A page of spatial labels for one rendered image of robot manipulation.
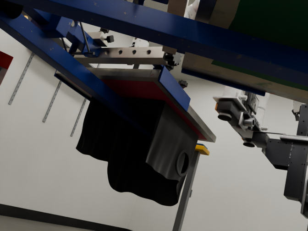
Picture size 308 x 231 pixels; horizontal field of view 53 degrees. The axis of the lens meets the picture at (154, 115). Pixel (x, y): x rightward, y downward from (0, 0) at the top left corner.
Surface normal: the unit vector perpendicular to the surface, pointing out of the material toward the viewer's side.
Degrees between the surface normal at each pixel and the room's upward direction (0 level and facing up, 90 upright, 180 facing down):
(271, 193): 90
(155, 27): 90
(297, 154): 90
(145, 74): 90
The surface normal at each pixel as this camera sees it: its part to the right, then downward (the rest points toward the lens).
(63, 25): 0.85, 0.10
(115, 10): 0.04, -0.29
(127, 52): -0.44, -0.40
